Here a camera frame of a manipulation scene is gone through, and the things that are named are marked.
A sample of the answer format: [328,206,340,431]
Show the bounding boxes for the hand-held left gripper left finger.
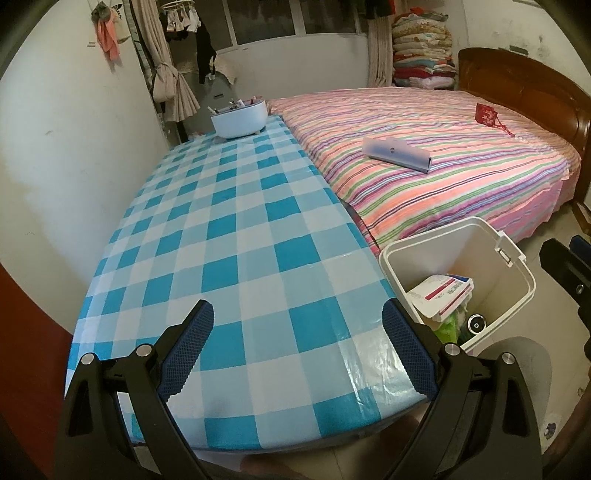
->
[53,299,215,480]

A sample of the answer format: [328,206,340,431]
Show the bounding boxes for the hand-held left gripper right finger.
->
[381,298,542,480]

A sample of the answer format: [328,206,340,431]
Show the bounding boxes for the light green packet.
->
[433,308,463,345]

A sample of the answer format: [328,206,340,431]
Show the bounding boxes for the white plastic bin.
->
[379,217,537,356]

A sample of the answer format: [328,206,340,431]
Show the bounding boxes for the white and red box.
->
[405,273,476,320]

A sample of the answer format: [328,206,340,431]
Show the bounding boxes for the brown wooden object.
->
[571,203,591,232]

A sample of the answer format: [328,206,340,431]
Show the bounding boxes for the blue checkered tablecloth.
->
[65,115,440,451]

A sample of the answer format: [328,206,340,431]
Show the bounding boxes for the wooden headboard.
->
[457,47,591,205]

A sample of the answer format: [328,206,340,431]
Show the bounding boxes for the red gift bag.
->
[475,102,519,138]

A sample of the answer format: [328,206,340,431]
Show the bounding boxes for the dark red door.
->
[0,263,78,480]

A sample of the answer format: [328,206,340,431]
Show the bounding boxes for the translucent long box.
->
[361,137,435,175]

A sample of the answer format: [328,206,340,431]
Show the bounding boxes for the white round bowl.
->
[210,96,269,140]

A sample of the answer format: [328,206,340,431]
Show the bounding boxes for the stack of folded quilts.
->
[391,11,459,91]

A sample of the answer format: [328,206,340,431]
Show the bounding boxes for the assorted tubes and pens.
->
[209,95,265,114]

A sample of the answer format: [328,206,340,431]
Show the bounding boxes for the beige tied curtain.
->
[131,0,202,123]

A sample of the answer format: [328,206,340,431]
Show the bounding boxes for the beige straight curtain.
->
[367,14,394,88]

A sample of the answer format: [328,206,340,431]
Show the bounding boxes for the beige cloth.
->
[215,48,242,86]

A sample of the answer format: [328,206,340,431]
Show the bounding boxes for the black hanging garment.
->
[196,18,218,86]

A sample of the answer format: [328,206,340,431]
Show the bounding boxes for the pink hanging cloth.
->
[90,2,122,71]

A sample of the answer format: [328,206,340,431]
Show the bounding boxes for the sock drying rack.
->
[159,0,204,36]

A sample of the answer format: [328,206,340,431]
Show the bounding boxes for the white printed bag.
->
[111,2,131,44]

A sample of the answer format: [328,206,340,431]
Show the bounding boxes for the window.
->
[222,0,370,47]

